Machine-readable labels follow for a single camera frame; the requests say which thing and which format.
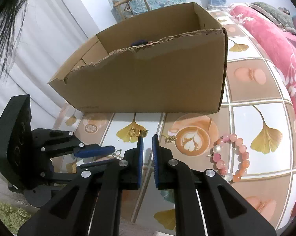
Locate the pink floral blanket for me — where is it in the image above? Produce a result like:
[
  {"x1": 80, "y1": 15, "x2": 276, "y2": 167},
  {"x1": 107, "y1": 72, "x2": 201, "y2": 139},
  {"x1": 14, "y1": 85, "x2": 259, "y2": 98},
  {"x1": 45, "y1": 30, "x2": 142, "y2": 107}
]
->
[{"x1": 229, "y1": 3, "x2": 296, "y2": 196}]

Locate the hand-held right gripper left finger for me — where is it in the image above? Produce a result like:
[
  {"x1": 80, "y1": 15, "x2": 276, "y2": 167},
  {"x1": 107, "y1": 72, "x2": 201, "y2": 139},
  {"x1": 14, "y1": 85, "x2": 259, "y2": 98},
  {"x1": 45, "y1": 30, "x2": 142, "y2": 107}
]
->
[{"x1": 17, "y1": 135, "x2": 145, "y2": 236}]

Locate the pink bead bracelet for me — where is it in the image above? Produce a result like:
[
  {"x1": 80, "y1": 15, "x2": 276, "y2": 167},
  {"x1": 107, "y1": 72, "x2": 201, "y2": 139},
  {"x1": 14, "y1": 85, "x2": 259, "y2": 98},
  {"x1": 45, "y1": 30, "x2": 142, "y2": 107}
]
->
[{"x1": 212, "y1": 133, "x2": 251, "y2": 184}]

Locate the dark blue smart watch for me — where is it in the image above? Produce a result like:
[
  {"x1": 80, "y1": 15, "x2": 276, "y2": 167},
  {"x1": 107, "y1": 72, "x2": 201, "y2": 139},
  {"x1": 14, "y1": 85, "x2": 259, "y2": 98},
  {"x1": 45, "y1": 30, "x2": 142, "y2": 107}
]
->
[{"x1": 130, "y1": 39, "x2": 149, "y2": 48}]

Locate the green patterned pillow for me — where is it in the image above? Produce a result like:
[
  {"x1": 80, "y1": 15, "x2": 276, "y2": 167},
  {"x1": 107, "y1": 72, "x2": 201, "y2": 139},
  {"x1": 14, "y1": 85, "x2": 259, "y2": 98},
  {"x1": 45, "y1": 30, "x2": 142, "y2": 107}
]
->
[{"x1": 248, "y1": 1, "x2": 296, "y2": 34}]

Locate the white curtain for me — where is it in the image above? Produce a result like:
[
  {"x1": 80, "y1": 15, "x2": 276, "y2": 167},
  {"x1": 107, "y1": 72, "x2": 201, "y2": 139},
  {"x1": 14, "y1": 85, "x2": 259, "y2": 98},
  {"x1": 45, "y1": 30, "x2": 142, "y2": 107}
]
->
[{"x1": 0, "y1": 0, "x2": 119, "y2": 138}]

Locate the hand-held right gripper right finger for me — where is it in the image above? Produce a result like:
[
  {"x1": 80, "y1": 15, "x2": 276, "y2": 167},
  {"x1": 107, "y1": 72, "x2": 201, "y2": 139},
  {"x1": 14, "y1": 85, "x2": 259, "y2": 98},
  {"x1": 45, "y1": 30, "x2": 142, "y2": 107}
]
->
[{"x1": 151, "y1": 134, "x2": 278, "y2": 236}]

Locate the cardboard box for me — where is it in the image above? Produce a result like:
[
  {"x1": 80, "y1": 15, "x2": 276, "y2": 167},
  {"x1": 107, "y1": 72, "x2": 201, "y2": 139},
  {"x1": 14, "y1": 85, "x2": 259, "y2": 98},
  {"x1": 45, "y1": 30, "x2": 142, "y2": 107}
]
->
[{"x1": 48, "y1": 2, "x2": 229, "y2": 115}]

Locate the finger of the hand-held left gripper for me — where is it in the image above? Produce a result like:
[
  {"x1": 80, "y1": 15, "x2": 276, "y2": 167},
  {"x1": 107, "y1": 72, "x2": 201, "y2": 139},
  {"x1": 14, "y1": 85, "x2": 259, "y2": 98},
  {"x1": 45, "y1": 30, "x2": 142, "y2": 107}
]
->
[
  {"x1": 40, "y1": 159, "x2": 121, "y2": 184},
  {"x1": 32, "y1": 128, "x2": 115, "y2": 159}
]

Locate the wooden chair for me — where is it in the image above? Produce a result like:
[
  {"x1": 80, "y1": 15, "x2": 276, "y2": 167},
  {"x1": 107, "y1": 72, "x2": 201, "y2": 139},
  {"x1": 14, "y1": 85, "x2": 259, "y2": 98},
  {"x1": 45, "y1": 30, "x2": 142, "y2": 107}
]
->
[{"x1": 113, "y1": 0, "x2": 149, "y2": 22}]

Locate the white and green plush rug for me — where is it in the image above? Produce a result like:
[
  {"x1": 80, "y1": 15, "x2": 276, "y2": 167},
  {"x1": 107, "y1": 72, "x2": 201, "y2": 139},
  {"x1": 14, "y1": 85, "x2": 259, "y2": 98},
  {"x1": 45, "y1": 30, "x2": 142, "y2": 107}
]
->
[{"x1": 0, "y1": 172, "x2": 31, "y2": 234}]

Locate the person's black hair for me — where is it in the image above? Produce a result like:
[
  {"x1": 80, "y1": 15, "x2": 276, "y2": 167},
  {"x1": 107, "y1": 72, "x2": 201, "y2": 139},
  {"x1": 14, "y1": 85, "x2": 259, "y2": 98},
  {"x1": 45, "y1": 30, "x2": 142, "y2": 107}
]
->
[{"x1": 0, "y1": 0, "x2": 38, "y2": 77}]

